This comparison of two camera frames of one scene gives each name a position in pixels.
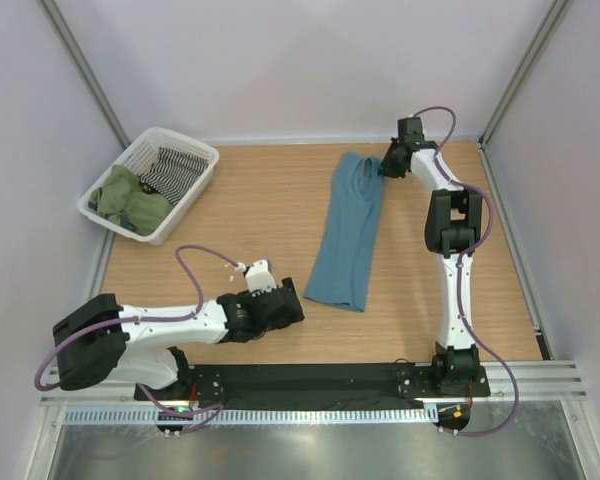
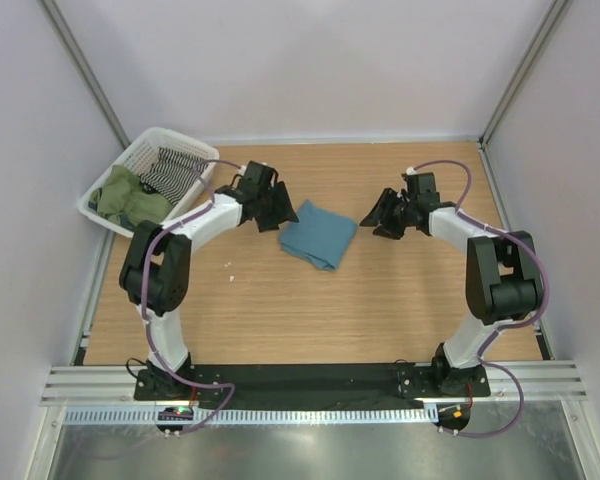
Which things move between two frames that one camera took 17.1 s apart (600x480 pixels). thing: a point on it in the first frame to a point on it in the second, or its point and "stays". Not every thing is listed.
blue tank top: [338, 275] to [317, 236]
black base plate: [310, 386] stays
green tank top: [122, 200] stays
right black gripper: [385, 169] to [381, 215]
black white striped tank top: [172, 173] stays
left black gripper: [293, 319] to [283, 211]
